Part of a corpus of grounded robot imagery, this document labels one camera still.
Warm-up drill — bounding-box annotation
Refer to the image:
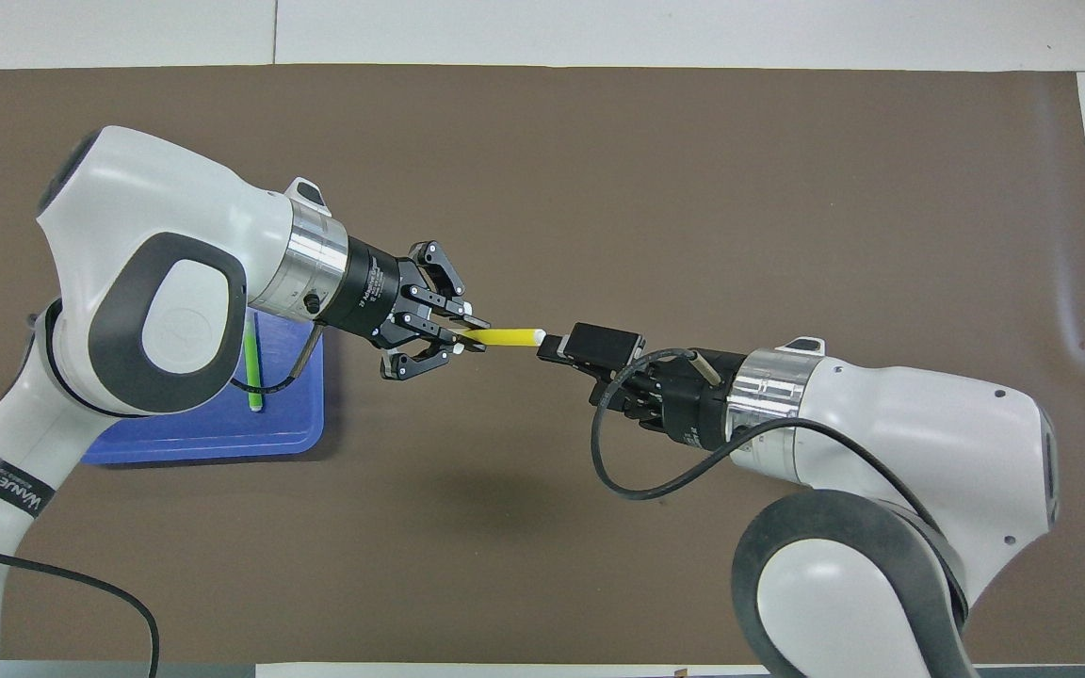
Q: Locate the yellow marker pen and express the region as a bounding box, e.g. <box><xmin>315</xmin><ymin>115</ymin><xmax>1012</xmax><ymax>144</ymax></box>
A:
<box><xmin>456</xmin><ymin>326</ymin><xmax>545</xmax><ymax>347</ymax></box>

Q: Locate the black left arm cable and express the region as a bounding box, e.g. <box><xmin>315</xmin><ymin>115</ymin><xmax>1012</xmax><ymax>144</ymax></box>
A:
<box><xmin>0</xmin><ymin>325</ymin><xmax>319</xmax><ymax>678</ymax></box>

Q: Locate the green marker pen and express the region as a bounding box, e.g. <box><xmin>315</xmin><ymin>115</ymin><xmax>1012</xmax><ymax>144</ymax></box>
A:
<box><xmin>243</xmin><ymin>325</ymin><xmax>264</xmax><ymax>412</ymax></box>

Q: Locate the brown table mat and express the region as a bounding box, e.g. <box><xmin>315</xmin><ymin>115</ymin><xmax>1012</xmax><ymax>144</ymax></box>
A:
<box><xmin>0</xmin><ymin>64</ymin><xmax>1085</xmax><ymax>665</ymax></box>

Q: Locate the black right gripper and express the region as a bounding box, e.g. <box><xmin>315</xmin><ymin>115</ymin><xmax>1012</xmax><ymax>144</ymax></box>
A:
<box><xmin>538</xmin><ymin>323</ymin><xmax>741</xmax><ymax>451</ymax></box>

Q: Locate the blue plastic tray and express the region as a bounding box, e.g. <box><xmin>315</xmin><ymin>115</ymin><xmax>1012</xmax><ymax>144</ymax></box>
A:
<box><xmin>81</xmin><ymin>311</ymin><xmax>327</xmax><ymax>466</ymax></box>

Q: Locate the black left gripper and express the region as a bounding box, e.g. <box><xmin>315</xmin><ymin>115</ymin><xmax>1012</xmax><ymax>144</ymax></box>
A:
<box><xmin>321</xmin><ymin>237</ymin><xmax>489</xmax><ymax>382</ymax></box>

